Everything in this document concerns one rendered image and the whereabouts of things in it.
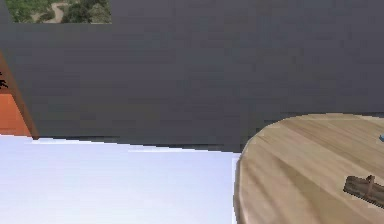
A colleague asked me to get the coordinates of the round wooden table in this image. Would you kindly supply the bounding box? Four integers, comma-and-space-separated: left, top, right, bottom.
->
233, 112, 384, 224

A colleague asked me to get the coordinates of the window with green view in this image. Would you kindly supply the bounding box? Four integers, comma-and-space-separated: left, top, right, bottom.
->
4, 0, 113, 25

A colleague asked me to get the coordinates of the orange room door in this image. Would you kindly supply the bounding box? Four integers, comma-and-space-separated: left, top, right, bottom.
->
0, 49, 40, 140

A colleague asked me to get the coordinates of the brown strapped oblong object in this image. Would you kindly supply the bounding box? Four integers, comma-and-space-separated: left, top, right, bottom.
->
342, 174, 384, 210

